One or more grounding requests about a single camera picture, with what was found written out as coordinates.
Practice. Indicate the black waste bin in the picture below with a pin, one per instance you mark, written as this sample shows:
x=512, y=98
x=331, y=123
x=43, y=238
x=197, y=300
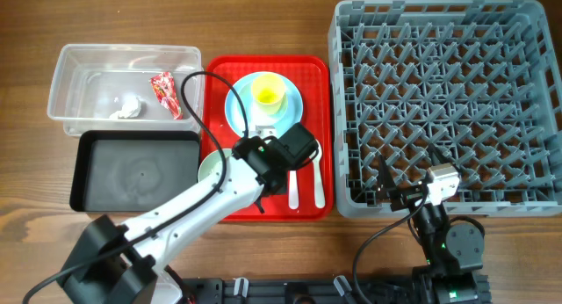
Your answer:
x=132, y=171

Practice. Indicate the red strawberry cake wrapper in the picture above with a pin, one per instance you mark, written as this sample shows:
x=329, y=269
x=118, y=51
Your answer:
x=164, y=88

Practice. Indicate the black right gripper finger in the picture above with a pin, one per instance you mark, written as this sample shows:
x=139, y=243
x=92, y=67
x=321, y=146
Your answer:
x=439, y=162
x=386, y=185

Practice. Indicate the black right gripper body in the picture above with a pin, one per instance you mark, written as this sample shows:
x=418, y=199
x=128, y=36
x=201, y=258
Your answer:
x=407, y=197

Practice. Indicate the clear plastic storage box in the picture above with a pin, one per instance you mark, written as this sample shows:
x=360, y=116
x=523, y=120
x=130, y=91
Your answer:
x=92, y=81

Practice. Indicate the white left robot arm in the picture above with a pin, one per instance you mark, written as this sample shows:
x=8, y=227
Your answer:
x=124, y=263

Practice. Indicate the grey dishwasher rack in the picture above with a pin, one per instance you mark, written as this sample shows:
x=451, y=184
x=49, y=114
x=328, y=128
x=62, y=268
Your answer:
x=478, y=79

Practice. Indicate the yellow cup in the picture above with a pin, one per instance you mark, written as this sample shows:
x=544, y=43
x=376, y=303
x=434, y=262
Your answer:
x=268, y=91

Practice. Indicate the white plastic fork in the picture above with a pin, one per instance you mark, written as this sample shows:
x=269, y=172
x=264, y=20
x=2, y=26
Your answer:
x=293, y=190

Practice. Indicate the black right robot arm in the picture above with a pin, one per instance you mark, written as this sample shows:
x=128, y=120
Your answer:
x=453, y=247

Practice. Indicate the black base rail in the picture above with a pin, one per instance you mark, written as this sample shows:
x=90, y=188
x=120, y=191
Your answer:
x=393, y=289

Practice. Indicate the white plastic spoon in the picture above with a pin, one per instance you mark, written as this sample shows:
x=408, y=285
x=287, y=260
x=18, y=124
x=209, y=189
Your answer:
x=319, y=196

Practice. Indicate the white napkin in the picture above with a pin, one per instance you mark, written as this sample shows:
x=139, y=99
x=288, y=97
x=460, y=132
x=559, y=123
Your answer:
x=130, y=109

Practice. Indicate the red plastic tray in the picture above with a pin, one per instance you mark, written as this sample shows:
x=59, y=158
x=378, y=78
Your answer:
x=311, y=77

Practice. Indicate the green bowl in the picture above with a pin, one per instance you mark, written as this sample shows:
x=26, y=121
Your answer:
x=211, y=166

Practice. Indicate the light blue small bowl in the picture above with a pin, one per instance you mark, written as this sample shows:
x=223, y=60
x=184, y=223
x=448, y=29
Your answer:
x=256, y=115

